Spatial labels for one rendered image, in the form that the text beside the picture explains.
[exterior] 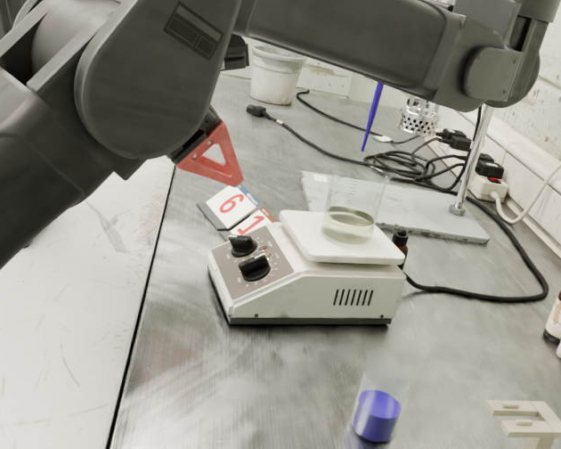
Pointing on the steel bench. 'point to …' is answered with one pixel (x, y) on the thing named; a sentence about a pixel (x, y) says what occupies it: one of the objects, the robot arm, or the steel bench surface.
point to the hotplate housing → (315, 291)
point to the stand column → (472, 163)
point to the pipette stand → (550, 428)
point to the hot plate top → (311, 236)
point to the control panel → (233, 278)
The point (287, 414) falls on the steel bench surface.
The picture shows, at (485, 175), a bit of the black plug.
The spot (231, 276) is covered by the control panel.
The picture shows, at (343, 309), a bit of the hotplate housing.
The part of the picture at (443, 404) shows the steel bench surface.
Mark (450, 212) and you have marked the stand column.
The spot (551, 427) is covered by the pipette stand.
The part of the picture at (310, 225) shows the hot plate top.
